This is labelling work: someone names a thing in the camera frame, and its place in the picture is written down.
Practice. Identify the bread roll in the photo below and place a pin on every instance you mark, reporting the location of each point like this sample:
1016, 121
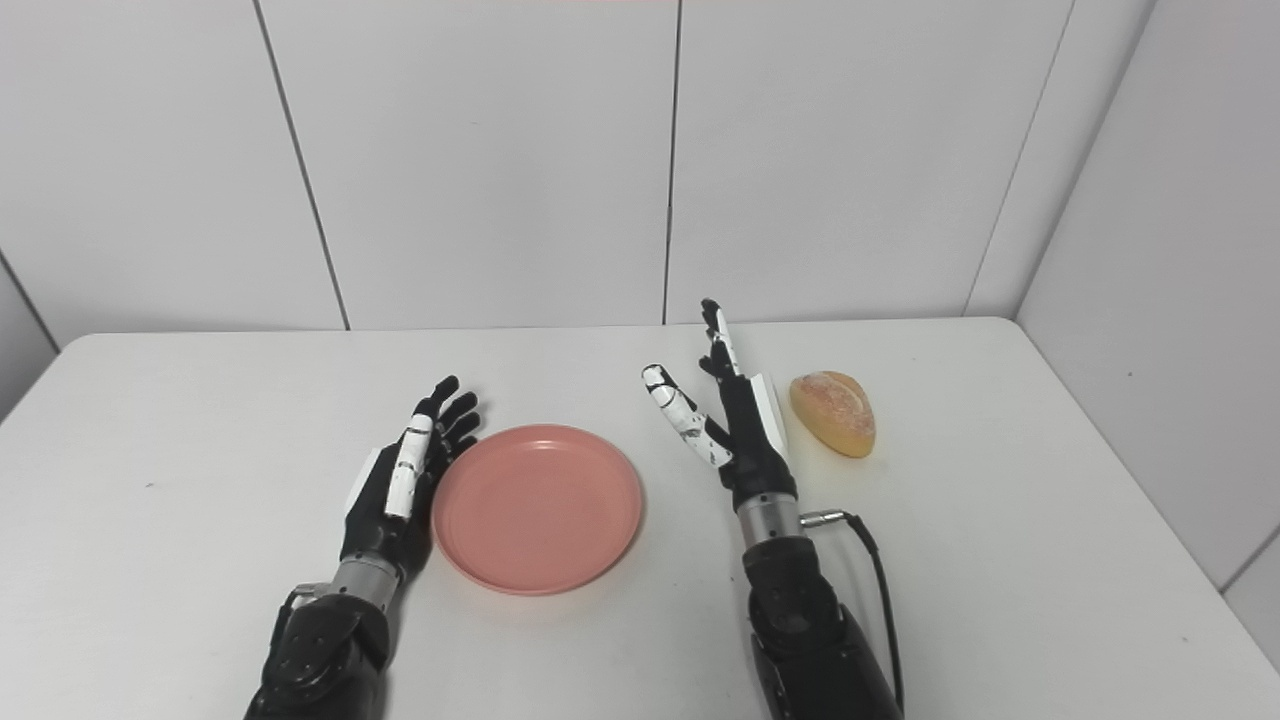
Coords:
833, 413

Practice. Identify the pink plate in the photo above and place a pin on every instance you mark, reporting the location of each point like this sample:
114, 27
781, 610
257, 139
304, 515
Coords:
537, 509

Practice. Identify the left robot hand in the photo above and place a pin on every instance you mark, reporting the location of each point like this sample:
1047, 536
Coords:
410, 480

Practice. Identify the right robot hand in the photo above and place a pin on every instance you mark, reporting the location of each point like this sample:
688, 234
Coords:
735, 430

